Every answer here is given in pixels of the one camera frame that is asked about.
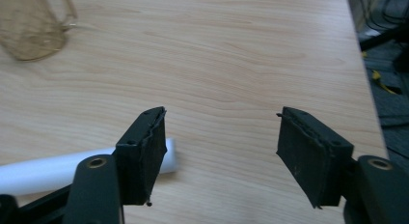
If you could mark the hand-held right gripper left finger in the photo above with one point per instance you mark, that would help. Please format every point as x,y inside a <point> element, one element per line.
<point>140,159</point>

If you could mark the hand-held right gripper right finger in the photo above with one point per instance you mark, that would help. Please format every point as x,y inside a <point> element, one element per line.
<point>308,159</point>

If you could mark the white electric toothbrush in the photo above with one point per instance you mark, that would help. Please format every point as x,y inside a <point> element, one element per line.
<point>48,172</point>

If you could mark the amber transparent cup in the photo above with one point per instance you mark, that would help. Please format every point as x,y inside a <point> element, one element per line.
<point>30,31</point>

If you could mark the yellow black floor tape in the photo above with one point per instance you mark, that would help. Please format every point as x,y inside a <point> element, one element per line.
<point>381,82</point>

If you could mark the black diagonal frame brace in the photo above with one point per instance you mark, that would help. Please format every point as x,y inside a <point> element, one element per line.
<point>382,39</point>

